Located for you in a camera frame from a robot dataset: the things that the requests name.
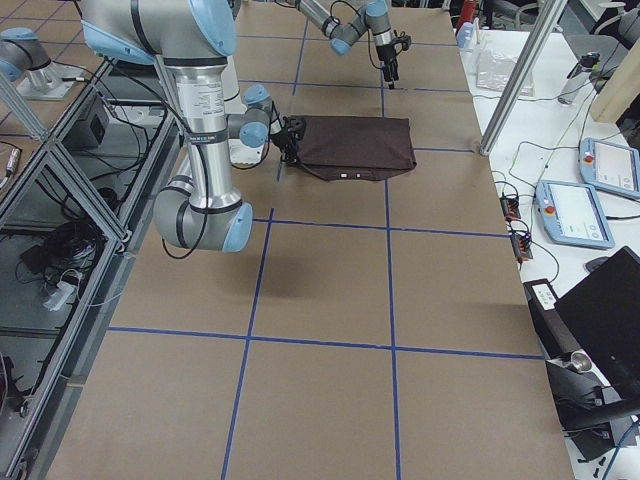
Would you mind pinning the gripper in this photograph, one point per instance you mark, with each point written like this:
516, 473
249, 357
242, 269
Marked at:
283, 141
385, 54

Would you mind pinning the brown t-shirt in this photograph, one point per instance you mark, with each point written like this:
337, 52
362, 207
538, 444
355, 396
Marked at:
356, 148

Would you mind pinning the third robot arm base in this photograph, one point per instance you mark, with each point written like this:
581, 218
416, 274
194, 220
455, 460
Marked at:
23, 55

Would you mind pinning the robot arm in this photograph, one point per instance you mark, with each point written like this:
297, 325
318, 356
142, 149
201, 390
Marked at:
189, 43
370, 19

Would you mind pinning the red cylinder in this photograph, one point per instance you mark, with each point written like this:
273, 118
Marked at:
468, 11

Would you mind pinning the clear acrylic rack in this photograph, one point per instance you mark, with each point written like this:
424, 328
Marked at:
491, 58

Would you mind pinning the water bottle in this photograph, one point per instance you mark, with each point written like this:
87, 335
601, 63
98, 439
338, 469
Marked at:
578, 77

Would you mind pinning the brown paper table cover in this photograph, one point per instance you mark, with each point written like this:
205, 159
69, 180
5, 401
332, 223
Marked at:
367, 331

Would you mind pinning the near teach pendant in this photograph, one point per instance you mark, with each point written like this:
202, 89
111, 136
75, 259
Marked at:
572, 215

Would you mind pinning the teach pendant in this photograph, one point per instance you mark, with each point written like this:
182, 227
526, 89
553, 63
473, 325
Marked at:
610, 167
572, 215

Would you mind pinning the far teach pendant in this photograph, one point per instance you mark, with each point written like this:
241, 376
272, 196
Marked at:
610, 167

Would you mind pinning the black laptop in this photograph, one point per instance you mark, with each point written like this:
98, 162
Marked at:
602, 313

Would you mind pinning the black paper roll holder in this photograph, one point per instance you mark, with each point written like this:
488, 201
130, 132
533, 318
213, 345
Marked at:
580, 397

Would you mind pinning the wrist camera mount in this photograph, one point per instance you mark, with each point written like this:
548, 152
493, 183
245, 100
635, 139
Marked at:
401, 41
295, 127

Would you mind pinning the aluminium frame post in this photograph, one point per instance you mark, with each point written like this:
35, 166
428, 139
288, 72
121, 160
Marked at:
549, 15

